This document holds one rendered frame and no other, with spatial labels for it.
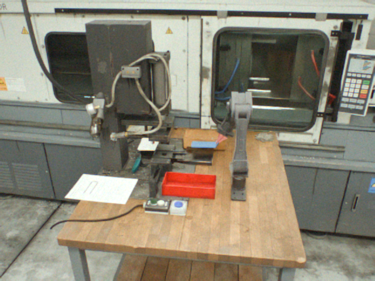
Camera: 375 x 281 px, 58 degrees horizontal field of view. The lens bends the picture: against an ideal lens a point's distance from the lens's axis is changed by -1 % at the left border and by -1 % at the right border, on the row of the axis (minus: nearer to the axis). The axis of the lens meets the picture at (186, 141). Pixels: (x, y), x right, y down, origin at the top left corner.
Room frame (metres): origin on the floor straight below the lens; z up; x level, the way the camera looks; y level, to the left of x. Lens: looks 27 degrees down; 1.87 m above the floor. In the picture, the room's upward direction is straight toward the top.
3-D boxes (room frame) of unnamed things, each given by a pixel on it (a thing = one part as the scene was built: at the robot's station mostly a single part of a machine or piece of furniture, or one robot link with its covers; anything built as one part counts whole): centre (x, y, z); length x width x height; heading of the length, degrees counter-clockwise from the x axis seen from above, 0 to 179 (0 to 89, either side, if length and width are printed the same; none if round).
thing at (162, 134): (1.59, 0.19, 1.22); 0.26 x 0.18 x 0.30; 83
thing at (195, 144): (1.73, -0.11, 0.98); 0.15 x 0.07 x 0.03; 85
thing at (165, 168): (1.59, 0.12, 0.94); 0.20 x 0.10 x 0.07; 173
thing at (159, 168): (1.42, 0.15, 0.95); 0.15 x 0.03 x 0.10; 173
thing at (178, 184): (1.38, -0.02, 0.93); 0.25 x 0.12 x 0.06; 83
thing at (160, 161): (1.59, 0.12, 0.98); 0.20 x 0.10 x 0.01; 173
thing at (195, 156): (1.70, -0.07, 0.91); 0.17 x 0.16 x 0.02; 173
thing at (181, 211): (1.22, 0.03, 0.90); 0.07 x 0.07 x 0.06; 83
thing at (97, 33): (1.63, 0.38, 1.28); 0.14 x 0.12 x 0.75; 173
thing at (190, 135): (1.86, -0.11, 0.93); 0.25 x 0.13 x 0.08; 83
